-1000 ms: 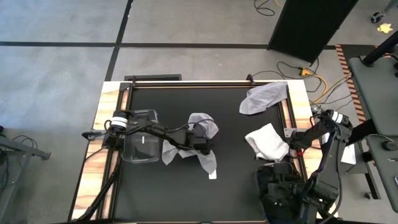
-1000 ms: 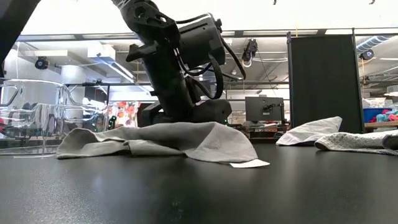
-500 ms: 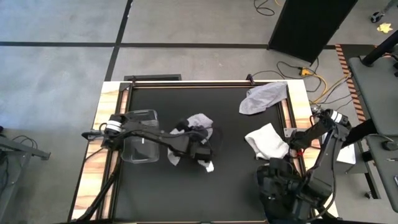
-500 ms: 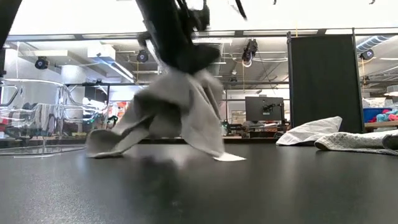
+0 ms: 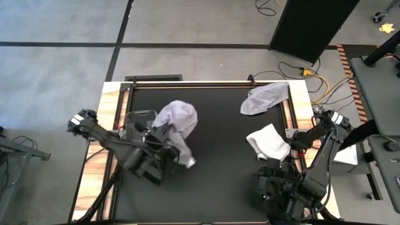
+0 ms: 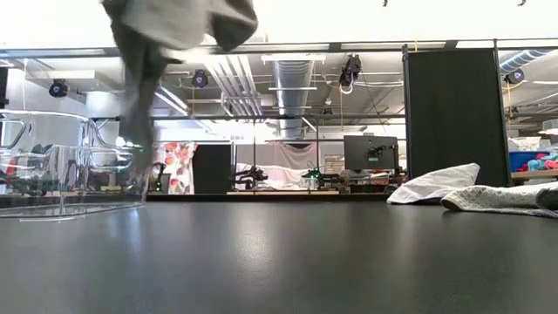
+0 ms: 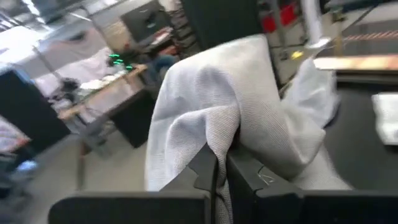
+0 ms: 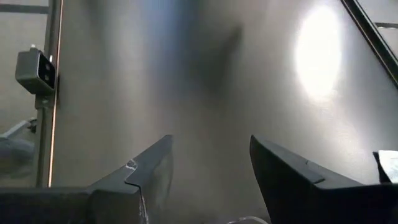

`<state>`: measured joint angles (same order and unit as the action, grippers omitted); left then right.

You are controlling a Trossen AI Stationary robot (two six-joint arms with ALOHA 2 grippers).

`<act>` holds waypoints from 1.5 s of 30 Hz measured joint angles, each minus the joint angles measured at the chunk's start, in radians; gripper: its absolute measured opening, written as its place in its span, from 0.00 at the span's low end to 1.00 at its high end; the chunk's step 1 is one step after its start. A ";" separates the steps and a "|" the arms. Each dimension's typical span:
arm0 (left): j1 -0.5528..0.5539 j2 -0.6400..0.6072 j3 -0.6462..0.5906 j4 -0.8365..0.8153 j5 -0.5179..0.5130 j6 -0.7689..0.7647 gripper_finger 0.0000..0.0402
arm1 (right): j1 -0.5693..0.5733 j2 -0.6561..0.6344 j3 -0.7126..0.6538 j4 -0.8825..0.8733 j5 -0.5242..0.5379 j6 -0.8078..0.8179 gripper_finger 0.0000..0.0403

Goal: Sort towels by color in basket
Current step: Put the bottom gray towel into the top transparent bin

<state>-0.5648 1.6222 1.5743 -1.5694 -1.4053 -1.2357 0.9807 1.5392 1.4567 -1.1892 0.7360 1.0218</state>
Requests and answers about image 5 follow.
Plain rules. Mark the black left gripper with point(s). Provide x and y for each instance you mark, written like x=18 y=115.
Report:
x=159 y=162

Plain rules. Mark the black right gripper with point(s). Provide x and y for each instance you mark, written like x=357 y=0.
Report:
x=278 y=193

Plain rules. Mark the grey towel with white tag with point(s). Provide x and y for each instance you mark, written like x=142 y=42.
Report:
x=181 y=118

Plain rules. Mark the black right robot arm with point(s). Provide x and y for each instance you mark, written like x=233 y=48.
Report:
x=322 y=156

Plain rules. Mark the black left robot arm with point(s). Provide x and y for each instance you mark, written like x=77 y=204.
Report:
x=106 y=142

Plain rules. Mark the clear plastic basket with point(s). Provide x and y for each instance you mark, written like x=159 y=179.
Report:
x=140 y=115

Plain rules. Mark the black flat plate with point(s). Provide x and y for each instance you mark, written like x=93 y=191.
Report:
x=153 y=77

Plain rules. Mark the black table mat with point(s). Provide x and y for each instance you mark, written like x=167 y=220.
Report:
x=225 y=175

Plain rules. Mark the white box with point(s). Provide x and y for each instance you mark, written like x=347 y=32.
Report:
x=347 y=156

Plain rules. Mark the light lavender grey towel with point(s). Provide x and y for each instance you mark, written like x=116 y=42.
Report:
x=265 y=98

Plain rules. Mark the purple clamp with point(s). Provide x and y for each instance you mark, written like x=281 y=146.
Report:
x=252 y=79

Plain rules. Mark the orange black striped tape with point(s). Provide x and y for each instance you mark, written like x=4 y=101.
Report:
x=351 y=84

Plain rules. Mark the grey metal stand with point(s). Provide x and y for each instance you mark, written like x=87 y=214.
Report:
x=18 y=156

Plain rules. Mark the grey side table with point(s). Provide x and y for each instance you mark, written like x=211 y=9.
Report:
x=379 y=93

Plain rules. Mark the black cabinet top right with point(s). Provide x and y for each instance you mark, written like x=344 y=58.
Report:
x=309 y=25

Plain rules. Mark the black round pole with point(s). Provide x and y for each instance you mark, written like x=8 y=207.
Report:
x=382 y=50

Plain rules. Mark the yellow paper star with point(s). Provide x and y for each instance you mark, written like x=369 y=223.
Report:
x=387 y=28

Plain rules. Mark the black caster wheel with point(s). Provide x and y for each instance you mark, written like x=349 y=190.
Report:
x=378 y=17

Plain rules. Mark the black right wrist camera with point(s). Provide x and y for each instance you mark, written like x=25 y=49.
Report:
x=274 y=164

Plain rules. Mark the black frame strut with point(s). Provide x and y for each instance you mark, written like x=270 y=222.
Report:
x=326 y=215
x=100 y=197

